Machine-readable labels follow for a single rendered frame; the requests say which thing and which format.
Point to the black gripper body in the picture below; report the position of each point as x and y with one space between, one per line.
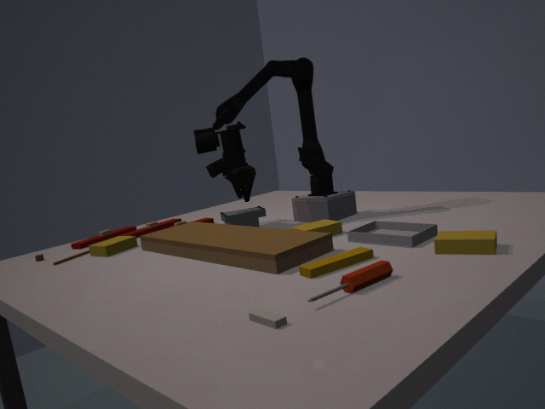
240 169

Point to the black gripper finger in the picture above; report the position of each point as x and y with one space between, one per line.
245 187
235 186

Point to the brown rectangular panel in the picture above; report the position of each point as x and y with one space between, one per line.
267 250

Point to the yellow flat bar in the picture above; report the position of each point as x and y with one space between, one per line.
336 262

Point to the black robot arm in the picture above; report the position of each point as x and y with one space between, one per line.
311 153

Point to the red-handled awl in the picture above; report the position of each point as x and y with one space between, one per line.
360 279

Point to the olive yellow rectangular block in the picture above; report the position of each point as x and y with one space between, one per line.
113 246
466 242
323 226

